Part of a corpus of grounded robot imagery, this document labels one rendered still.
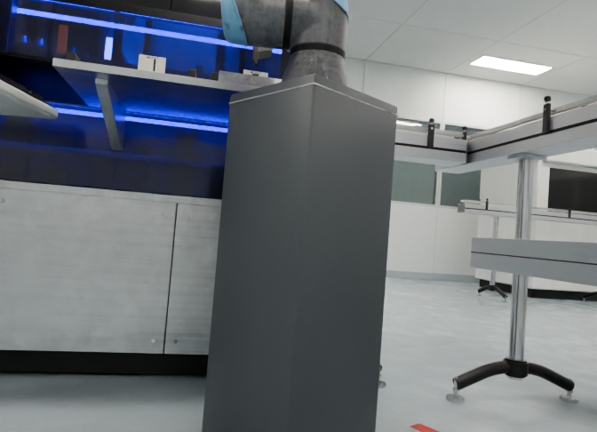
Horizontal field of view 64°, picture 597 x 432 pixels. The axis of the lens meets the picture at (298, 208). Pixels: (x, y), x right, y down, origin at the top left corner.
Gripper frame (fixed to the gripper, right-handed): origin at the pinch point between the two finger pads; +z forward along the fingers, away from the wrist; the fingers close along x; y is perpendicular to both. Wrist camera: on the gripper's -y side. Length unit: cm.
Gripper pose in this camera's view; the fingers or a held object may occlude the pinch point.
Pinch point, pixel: (253, 60)
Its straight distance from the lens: 153.7
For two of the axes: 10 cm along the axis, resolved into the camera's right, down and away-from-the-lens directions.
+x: -1.1, 0.5, 9.9
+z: -0.8, 10.0, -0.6
